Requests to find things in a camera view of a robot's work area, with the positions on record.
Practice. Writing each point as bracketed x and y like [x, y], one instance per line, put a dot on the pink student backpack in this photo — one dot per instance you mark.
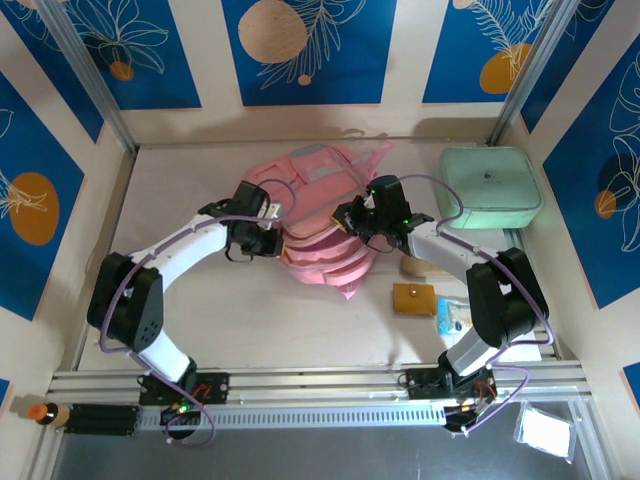
[325, 270]

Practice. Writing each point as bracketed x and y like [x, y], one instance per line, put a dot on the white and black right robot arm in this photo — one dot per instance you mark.
[440, 250]

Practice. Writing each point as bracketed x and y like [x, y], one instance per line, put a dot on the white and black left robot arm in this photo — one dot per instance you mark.
[190, 245]

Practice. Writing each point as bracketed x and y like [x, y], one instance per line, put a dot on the clear bag with white contents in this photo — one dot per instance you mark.
[545, 430]

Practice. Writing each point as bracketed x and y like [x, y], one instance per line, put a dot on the beige oval stone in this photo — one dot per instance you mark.
[417, 267]

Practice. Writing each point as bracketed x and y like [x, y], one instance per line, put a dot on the mint green zipped case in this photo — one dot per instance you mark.
[487, 185]

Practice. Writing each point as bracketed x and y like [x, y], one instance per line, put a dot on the brown leather wallet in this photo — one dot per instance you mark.
[414, 300]

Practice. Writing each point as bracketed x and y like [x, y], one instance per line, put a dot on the blue snack packet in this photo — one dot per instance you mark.
[452, 317]

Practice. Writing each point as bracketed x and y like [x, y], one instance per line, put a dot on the black ribbed bar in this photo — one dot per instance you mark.
[102, 419]

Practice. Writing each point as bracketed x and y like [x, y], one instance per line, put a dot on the aluminium front rail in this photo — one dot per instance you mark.
[310, 382]

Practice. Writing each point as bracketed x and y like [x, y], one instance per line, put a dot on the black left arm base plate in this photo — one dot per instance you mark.
[215, 387]

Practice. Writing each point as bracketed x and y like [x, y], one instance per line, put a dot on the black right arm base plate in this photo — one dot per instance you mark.
[422, 382]

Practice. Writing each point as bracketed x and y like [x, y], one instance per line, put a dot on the aluminium corner post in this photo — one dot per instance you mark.
[533, 75]
[89, 75]

